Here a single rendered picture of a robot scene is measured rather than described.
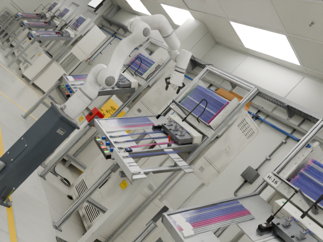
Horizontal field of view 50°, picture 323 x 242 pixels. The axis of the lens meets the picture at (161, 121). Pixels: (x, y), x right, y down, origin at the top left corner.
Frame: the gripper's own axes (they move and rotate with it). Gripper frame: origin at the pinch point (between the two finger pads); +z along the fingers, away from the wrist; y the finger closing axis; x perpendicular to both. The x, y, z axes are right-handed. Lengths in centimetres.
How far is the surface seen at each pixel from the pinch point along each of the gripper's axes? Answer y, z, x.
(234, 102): -61, -7, -12
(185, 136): -32, 35, -17
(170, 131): -22, 36, -28
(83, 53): 34, 31, -477
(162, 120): -26, 37, -66
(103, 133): 31, 57, -39
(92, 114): 35, 59, -104
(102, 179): 29, 80, 6
